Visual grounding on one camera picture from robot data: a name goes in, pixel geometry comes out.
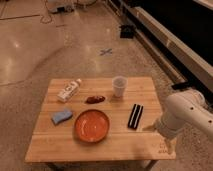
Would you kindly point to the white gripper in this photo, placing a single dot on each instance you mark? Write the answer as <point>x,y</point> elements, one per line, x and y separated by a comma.
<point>169,127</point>

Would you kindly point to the orange ceramic bowl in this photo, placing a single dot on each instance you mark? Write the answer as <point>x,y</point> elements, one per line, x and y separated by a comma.
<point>92,126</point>

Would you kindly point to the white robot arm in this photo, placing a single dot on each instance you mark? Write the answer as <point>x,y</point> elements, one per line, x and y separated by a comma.
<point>181,108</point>

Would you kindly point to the translucent plastic cup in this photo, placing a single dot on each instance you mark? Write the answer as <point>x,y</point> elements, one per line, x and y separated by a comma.
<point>119,84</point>

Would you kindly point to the dark red food item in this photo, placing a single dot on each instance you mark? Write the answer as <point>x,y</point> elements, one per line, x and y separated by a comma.
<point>95,99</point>

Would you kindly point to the wooden table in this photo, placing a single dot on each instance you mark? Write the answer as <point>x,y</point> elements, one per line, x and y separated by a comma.
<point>52,143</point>

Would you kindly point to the white plastic bottle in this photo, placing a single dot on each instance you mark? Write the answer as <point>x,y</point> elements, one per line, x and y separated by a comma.
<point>66,93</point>

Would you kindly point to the long grey black bench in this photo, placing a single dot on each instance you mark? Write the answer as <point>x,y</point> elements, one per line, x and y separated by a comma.
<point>179,30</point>

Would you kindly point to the blue sponge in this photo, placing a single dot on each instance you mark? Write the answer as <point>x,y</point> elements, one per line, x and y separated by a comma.
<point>61,116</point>

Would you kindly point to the black box on floor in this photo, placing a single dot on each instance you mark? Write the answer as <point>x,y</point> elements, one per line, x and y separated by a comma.
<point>127,31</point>

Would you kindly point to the grey device on floor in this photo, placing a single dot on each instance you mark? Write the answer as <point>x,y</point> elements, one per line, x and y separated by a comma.
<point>57,6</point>

